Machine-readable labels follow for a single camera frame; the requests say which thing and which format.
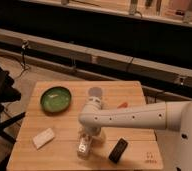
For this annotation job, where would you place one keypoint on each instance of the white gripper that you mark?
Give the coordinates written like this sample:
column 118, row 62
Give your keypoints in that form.
column 96, row 134

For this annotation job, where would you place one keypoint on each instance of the clear plastic bottle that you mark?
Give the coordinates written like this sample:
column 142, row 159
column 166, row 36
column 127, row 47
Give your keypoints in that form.
column 84, row 145

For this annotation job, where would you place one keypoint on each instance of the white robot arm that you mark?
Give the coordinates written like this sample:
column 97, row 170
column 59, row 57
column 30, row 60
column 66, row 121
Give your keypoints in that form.
column 176, row 116

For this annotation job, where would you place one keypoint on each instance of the green ceramic bowl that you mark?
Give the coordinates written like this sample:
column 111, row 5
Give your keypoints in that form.
column 55, row 99

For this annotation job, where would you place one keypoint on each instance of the orange carrot toy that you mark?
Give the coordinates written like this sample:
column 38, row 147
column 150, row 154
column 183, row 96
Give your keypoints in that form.
column 123, row 105

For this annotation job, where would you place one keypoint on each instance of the translucent plastic cup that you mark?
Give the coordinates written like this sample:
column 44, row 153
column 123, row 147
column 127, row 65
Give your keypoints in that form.
column 95, row 91

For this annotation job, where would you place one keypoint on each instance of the white sponge block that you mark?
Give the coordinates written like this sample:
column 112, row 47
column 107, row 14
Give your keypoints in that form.
column 44, row 137

